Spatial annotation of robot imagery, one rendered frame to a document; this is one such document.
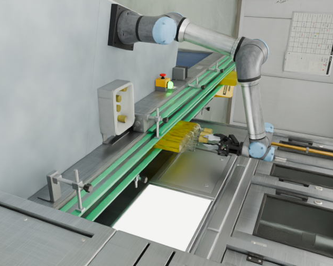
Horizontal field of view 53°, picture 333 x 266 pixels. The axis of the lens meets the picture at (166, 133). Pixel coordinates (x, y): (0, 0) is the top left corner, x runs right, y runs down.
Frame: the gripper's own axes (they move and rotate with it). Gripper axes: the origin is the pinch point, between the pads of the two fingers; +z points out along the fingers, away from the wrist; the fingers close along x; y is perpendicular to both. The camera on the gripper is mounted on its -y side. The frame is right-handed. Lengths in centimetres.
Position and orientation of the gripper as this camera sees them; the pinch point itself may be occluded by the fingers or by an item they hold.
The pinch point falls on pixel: (205, 140)
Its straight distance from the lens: 179.2
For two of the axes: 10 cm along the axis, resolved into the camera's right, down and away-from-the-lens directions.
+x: -0.1, 9.1, 4.2
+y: -4.0, 3.8, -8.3
